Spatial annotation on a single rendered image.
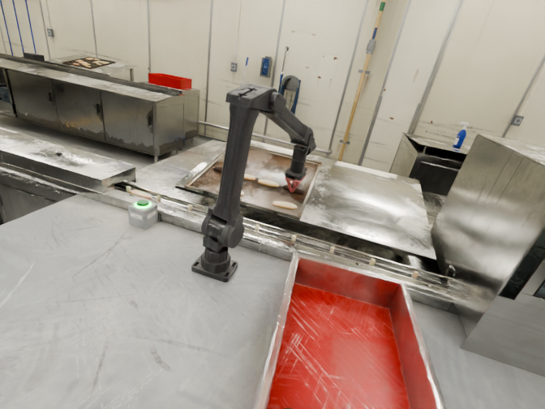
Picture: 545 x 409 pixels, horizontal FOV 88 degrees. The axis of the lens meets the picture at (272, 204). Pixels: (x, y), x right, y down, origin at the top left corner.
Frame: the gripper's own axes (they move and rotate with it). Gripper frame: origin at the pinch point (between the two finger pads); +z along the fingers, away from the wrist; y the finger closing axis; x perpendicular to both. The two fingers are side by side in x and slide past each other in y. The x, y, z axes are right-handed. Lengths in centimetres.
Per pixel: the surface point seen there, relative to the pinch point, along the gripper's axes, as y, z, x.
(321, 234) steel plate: -12.0, 8.7, -19.4
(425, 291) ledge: -28, 1, -57
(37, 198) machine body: -55, 13, 93
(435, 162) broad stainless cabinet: 147, 26, -67
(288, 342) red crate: -65, -1, -27
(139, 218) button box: -52, 0, 35
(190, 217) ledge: -39.9, 1.1, 23.7
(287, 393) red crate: -76, -3, -31
